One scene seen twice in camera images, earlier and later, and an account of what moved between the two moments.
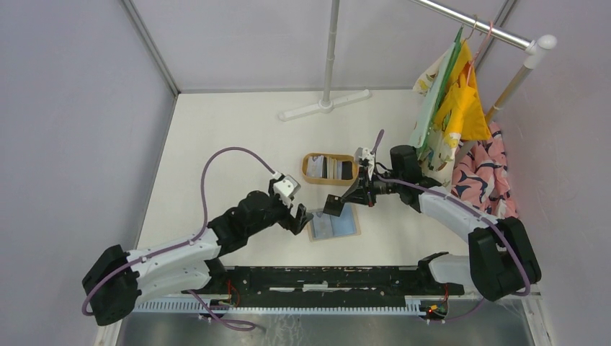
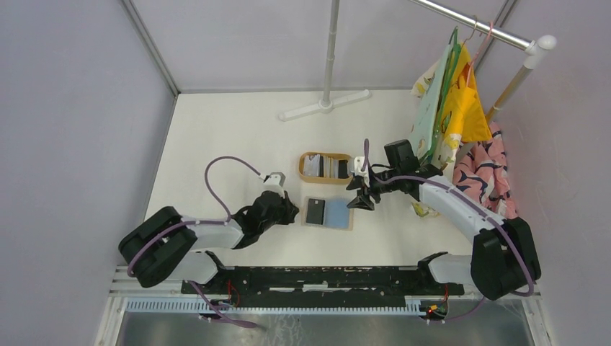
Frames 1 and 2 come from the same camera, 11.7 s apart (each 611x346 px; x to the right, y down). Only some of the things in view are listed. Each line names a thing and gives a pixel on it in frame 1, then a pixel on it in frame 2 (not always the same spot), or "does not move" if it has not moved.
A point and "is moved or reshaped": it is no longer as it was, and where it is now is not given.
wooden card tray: x=311 y=230 → x=329 y=213
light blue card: x=326 y=225 is moved or reshaped
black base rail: x=308 y=286 does not move
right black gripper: x=359 y=196 does not move
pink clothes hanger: x=479 y=51 does not move
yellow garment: x=464 y=107 does not move
